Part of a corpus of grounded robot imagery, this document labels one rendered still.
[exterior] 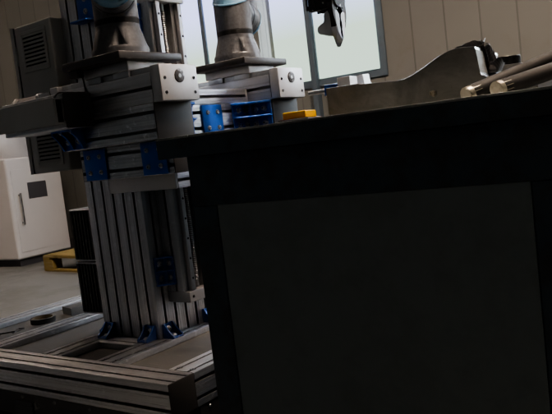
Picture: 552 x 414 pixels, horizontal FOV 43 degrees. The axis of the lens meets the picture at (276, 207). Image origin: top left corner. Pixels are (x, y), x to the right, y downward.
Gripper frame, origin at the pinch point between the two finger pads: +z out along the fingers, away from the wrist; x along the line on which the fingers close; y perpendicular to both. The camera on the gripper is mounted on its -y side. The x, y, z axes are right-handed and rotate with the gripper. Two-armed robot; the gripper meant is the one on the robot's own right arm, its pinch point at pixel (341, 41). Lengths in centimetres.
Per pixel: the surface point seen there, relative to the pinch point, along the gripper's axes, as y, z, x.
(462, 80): -31.7, 14.9, 8.4
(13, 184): 404, 31, -246
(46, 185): 402, 35, -280
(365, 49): 94, -31, -276
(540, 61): -51, 15, 30
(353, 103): -4.9, 16.7, 8.4
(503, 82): -48, 19, 48
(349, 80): -2.1, 10.3, 2.5
